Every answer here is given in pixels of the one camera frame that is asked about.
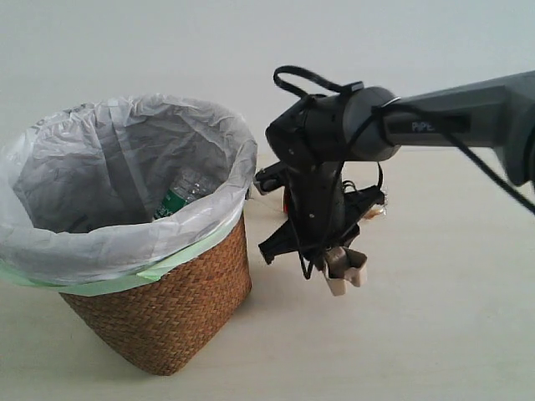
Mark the clear bottle green label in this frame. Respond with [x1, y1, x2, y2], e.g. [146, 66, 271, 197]
[153, 167, 219, 220]

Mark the black cable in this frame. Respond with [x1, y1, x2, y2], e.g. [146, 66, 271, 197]
[273, 64, 535, 281]

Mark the clear bottle red label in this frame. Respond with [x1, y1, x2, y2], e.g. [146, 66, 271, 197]
[248, 183, 390, 221]

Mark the white plastic bin liner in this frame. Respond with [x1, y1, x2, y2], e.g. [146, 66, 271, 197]
[1, 94, 257, 287]

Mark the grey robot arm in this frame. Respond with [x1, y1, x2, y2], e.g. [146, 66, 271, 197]
[254, 65, 534, 278]

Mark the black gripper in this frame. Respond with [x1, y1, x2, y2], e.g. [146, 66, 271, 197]
[258, 162, 360, 272]

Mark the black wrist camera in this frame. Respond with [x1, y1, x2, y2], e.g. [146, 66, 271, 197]
[253, 161, 289, 195]

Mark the brown woven wicker basket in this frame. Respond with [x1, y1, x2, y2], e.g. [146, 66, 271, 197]
[61, 220, 252, 376]

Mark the brown paper pulp tray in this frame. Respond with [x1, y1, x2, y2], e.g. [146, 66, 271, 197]
[322, 246, 368, 297]

